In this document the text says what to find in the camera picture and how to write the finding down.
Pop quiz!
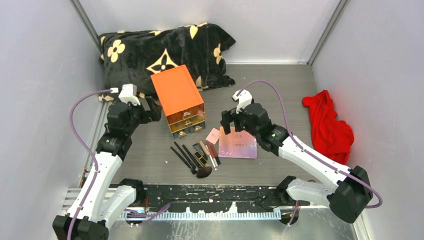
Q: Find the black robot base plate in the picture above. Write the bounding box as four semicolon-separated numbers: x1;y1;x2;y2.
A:
129;184;295;214

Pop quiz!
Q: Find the black floral plush blanket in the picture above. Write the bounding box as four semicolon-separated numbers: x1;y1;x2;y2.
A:
98;22;236;98

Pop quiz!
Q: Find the small pink card box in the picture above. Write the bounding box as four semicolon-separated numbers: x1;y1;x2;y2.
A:
205;128;220;145

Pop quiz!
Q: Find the purple cable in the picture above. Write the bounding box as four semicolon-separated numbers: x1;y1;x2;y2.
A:
235;80;383;210
66;87;119;240

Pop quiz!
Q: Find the white silver pencil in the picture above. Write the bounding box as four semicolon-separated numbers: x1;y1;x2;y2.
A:
205;145;217;171

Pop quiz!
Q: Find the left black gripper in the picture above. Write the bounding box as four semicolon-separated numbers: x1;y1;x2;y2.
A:
124;96;162;136

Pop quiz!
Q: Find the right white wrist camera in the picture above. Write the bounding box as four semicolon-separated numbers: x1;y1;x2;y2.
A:
231;89;253;114

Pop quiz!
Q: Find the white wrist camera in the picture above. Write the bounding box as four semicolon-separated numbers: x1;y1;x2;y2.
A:
118;83;141;106
231;89;253;114

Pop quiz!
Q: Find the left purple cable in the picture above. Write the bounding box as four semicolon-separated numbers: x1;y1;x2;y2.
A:
66;87;119;240

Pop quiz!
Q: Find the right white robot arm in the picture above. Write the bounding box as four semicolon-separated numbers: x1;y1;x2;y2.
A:
220;103;374;224

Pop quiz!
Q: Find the rose gold lipstick tube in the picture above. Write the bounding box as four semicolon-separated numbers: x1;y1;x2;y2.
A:
199;141;210;156

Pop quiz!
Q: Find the black gold lipstick case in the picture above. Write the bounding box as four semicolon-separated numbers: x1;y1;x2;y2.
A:
194;151;207;167

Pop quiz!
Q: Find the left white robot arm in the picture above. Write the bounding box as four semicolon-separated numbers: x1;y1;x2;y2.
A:
52;96;162;240

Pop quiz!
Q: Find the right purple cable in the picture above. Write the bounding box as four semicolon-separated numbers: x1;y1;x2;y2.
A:
235;80;383;210

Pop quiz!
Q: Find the black fan makeup brush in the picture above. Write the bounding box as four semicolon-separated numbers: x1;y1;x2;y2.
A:
182;144;212;179

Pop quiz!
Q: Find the black round makeup brush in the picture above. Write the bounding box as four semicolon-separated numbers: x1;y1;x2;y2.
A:
173;141;196;170

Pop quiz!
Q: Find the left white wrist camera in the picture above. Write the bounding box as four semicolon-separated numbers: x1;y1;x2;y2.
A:
118;83;141;106

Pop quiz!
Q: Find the orange drawer organizer box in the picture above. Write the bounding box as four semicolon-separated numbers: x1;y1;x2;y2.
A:
151;65;206;140

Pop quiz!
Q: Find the orange brown lip pen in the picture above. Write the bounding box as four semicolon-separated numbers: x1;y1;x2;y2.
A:
209;144;221;166

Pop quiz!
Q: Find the pink holographic eyeshadow palette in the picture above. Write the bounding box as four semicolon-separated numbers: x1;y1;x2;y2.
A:
218;126;257;159

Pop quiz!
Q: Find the red cloth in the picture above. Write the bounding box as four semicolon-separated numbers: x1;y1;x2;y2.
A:
301;89;355;165

